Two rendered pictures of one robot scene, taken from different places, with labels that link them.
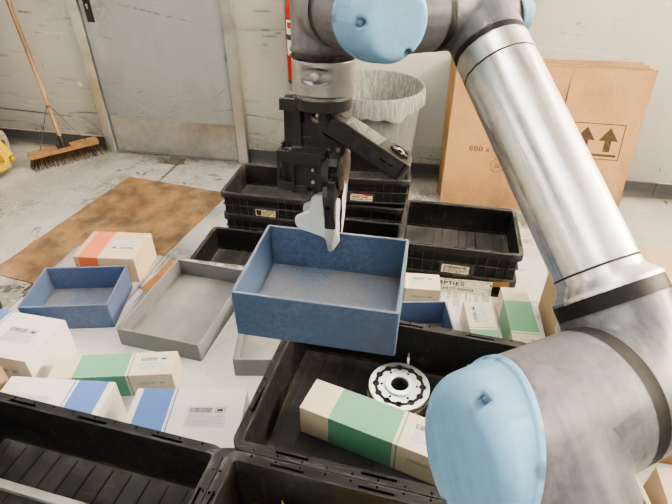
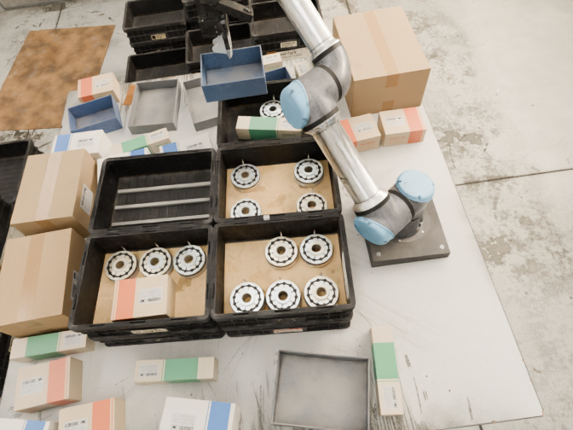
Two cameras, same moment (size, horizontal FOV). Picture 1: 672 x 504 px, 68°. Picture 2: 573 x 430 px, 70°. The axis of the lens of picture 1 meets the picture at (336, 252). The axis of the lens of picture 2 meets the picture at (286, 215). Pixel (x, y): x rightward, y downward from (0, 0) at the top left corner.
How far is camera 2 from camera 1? 0.75 m
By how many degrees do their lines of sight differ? 26
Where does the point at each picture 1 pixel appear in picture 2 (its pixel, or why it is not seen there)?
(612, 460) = (325, 97)
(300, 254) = (217, 63)
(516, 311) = not seen: hidden behind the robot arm
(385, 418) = (270, 122)
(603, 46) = not seen: outside the picture
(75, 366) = (121, 148)
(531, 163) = (293, 13)
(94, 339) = (117, 136)
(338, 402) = (250, 122)
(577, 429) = (315, 92)
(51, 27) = not seen: outside the picture
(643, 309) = (332, 55)
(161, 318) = (144, 116)
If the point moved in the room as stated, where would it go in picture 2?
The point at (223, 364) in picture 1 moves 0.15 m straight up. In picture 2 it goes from (188, 128) to (177, 103)
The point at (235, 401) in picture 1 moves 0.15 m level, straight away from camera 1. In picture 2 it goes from (205, 138) to (187, 116)
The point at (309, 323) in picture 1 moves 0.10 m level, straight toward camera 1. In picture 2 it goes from (234, 90) to (243, 111)
